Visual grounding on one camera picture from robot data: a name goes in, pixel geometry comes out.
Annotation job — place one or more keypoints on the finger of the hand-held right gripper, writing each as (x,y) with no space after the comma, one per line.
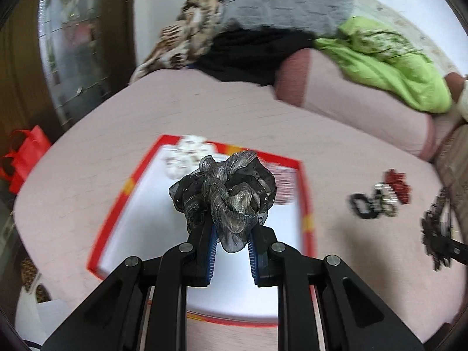
(457,250)

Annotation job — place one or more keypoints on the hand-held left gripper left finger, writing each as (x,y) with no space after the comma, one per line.
(210,259)

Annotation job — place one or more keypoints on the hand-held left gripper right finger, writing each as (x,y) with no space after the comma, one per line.
(253,259)

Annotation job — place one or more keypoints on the black hair claw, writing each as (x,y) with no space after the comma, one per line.
(433,234)

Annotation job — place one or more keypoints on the grey black organza scrunchie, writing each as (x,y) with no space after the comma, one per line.
(226,190)

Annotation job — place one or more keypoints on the red box with white inside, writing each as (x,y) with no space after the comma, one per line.
(146,226)

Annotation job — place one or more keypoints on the leopard print scrunchie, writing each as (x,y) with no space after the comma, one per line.
(387,199)

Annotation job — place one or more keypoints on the red dotted scrunchie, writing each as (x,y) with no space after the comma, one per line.
(400,184)

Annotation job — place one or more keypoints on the large black scrunchie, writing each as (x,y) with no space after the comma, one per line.
(354,203)

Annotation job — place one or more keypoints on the red plaid scrunchie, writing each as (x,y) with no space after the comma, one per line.
(285,186)

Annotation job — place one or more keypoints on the brown patterned cloth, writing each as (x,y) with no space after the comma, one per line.
(453,157)

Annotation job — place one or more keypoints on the white dotted scrunchie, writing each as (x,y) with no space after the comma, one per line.
(182,153)

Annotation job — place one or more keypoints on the white bag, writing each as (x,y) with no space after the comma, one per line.
(40,314)

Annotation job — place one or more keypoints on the leopard print slipper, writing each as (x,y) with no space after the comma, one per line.
(31,274)

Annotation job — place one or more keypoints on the pink bolster pillow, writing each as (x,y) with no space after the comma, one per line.
(347,95)

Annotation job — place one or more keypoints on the green cloth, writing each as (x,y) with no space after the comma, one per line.
(384,65)

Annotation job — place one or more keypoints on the black cloth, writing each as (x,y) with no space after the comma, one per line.
(248,55)

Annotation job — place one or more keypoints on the red bag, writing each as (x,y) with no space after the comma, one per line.
(27,157)

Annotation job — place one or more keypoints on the leaf print blanket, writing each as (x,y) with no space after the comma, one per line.
(190,29)

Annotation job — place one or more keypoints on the grey quilted blanket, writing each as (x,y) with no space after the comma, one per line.
(285,0)

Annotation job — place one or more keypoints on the wooden door with glass panel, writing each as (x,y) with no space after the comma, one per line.
(22,62)

